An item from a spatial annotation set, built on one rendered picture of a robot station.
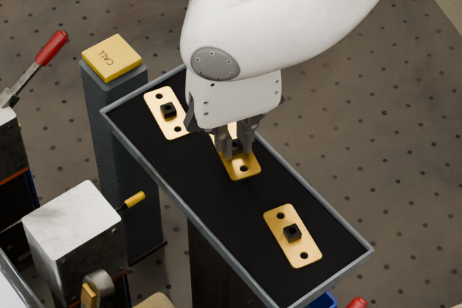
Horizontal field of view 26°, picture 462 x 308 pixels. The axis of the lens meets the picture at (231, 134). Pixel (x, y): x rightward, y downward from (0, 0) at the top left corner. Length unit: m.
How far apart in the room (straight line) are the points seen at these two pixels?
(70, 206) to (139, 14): 0.86
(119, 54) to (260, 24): 0.50
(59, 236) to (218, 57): 0.43
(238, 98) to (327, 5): 0.24
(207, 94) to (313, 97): 0.86
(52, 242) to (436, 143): 0.86
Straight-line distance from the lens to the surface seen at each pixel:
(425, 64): 2.00
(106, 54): 1.36
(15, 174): 1.52
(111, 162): 1.48
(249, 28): 0.88
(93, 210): 1.26
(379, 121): 1.88
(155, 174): 1.22
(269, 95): 1.10
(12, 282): 1.35
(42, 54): 1.43
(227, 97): 1.07
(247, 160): 1.18
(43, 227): 1.26
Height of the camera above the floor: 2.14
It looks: 51 degrees down
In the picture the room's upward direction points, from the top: straight up
